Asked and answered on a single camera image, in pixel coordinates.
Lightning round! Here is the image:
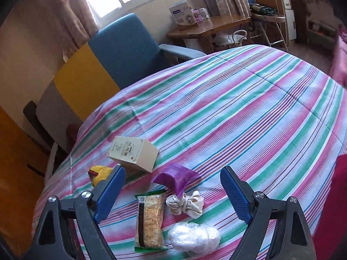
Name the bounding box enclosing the wooden desk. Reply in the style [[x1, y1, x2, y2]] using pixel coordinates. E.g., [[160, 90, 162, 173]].
[[167, 15, 251, 55]]

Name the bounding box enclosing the small pink package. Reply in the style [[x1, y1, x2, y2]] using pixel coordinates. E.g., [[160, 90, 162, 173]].
[[191, 7, 210, 22]]

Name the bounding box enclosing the dark red cushion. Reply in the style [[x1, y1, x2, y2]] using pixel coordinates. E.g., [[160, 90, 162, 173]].
[[68, 123, 82, 141]]

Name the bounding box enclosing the metal folding chair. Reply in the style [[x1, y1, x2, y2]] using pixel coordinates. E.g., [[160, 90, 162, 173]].
[[249, 3, 288, 52]]

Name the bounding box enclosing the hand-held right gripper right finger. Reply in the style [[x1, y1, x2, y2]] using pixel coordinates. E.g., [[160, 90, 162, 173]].
[[220, 166, 318, 260]]

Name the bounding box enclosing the cracker packet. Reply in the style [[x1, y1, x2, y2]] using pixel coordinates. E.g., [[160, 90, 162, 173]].
[[134, 190, 169, 253]]

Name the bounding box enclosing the purple plastic bag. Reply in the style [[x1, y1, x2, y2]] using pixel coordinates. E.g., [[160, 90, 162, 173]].
[[151, 163, 201, 193]]

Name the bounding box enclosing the red cloth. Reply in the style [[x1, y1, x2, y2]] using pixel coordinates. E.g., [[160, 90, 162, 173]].
[[312, 154, 347, 260]]

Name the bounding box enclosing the wooden wardrobe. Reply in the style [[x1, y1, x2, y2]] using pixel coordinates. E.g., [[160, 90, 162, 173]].
[[0, 106, 46, 250]]

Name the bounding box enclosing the beige cardboard box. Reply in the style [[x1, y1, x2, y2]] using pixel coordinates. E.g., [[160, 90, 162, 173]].
[[106, 136, 159, 173]]

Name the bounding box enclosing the yellow knitted item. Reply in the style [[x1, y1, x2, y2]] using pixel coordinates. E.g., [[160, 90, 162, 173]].
[[88, 165, 113, 187]]

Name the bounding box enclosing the cream strap bundle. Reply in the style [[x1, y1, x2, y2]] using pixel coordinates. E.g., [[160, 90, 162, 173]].
[[166, 191, 204, 218]]

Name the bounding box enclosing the white printed carton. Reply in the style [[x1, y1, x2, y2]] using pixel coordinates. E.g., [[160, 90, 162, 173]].
[[169, 0, 198, 31]]

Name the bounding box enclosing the clear plastic bag bundle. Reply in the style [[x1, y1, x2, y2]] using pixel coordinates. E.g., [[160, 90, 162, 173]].
[[168, 221, 221, 255]]

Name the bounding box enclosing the white cabinet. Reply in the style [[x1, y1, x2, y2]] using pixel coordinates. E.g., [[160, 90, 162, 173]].
[[282, 0, 296, 42]]

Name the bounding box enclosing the grey yellow blue armchair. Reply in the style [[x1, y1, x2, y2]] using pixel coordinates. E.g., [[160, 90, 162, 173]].
[[35, 13, 206, 182]]

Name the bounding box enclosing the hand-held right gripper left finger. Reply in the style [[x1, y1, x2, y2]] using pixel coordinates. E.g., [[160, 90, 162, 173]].
[[27, 165, 126, 260]]

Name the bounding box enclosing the white basket bag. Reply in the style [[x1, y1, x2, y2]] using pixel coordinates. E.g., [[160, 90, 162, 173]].
[[214, 30, 248, 52]]

